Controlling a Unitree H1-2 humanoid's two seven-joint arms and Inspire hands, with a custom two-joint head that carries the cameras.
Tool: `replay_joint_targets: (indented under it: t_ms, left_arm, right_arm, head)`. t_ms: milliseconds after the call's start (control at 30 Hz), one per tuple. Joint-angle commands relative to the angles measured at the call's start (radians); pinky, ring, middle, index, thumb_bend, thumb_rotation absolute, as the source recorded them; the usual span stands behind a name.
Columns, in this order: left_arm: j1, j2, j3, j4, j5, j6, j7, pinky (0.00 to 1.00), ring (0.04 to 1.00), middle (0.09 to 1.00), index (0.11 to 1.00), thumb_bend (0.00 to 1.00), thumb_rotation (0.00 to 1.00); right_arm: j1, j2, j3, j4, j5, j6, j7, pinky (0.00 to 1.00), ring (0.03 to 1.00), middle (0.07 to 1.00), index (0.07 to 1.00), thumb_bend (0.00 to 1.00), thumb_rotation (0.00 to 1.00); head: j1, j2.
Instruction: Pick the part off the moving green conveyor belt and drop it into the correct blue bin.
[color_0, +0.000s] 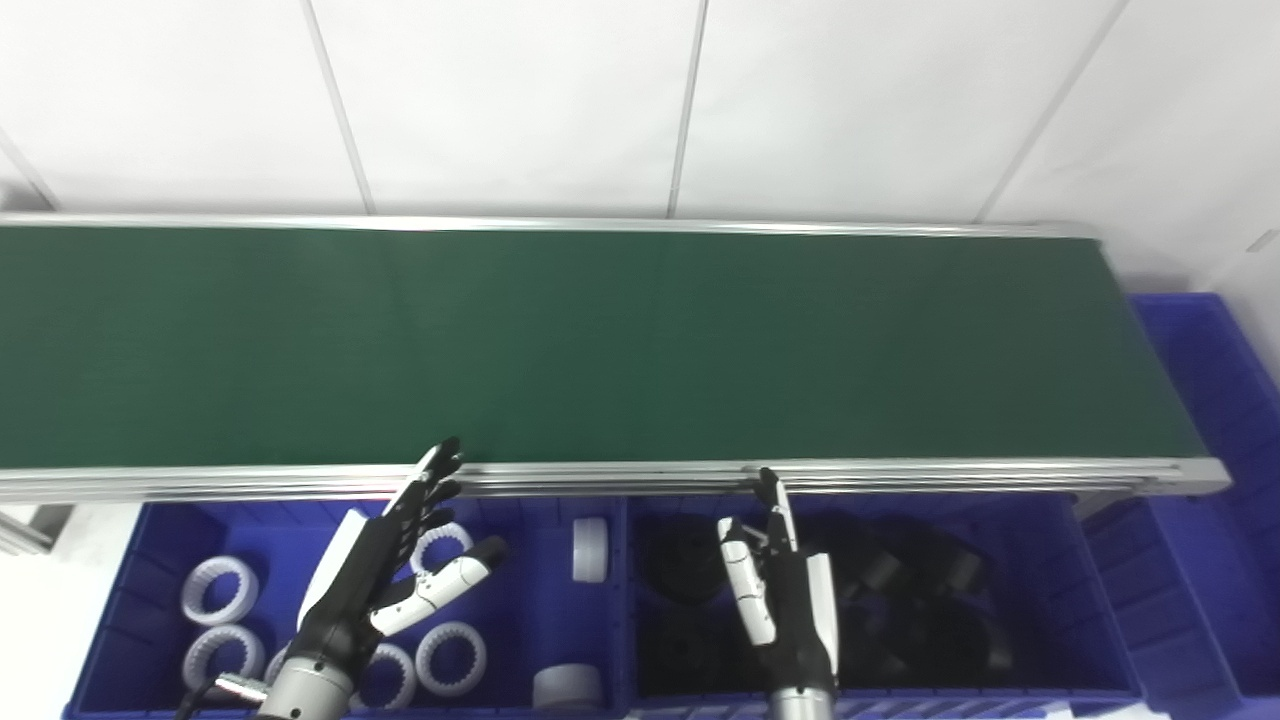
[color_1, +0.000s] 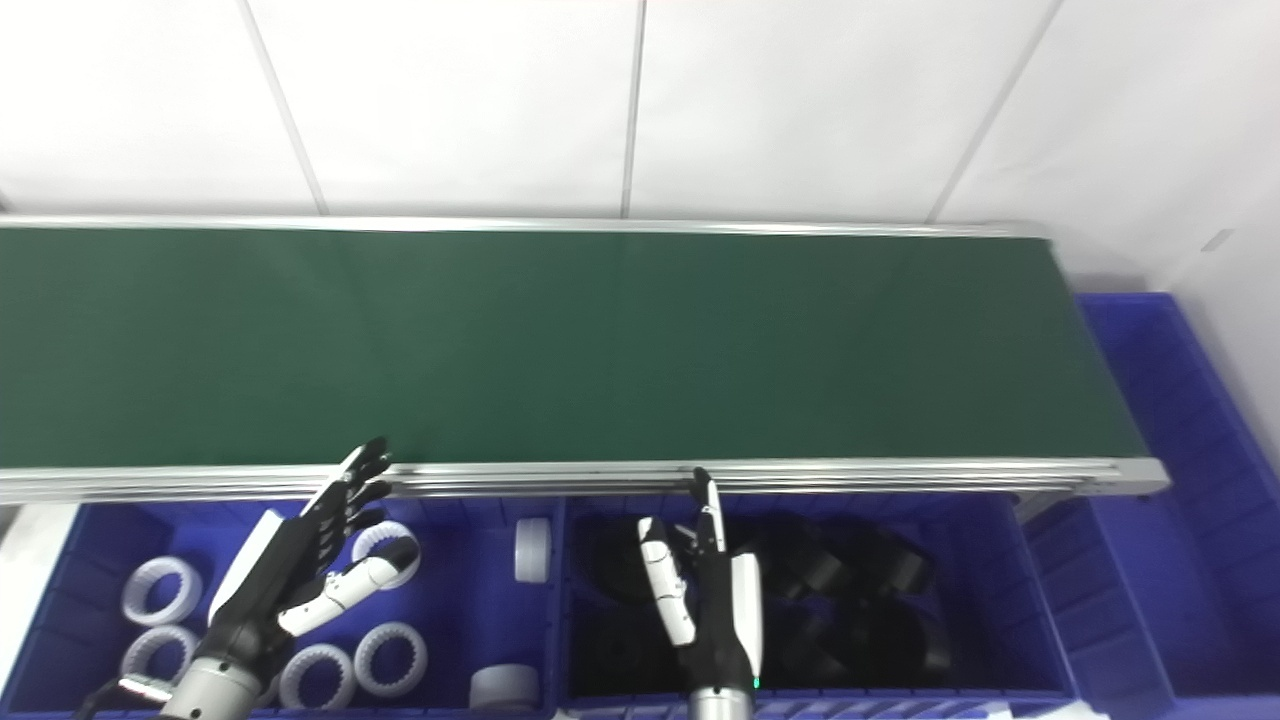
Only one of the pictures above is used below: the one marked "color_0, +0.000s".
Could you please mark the black round gear part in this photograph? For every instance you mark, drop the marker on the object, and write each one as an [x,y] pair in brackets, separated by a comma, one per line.
[682,558]
[690,655]
[945,645]
[868,572]
[950,570]

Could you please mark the blue bin with white parts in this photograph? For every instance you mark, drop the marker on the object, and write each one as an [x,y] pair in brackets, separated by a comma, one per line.
[530,600]

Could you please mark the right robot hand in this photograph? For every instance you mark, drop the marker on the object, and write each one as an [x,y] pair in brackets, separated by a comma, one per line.
[795,620]

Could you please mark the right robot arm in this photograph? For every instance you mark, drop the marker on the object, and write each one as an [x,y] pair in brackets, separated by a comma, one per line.
[800,706]

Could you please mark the blue bin with black parts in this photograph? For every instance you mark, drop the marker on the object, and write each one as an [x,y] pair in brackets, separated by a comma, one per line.
[1060,600]

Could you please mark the empty blue bin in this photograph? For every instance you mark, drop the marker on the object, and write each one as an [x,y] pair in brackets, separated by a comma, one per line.
[1200,450]

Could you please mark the white solid cylinder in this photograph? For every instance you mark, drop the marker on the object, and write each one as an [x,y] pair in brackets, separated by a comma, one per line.
[590,550]
[567,690]

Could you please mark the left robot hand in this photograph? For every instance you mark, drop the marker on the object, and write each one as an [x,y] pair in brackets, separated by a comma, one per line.
[345,590]

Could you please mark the aluminium conveyor leg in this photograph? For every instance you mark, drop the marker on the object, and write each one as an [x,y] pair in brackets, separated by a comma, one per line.
[30,530]

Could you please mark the green conveyor belt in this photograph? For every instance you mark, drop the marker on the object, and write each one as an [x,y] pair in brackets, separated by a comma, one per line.
[600,340]
[600,478]

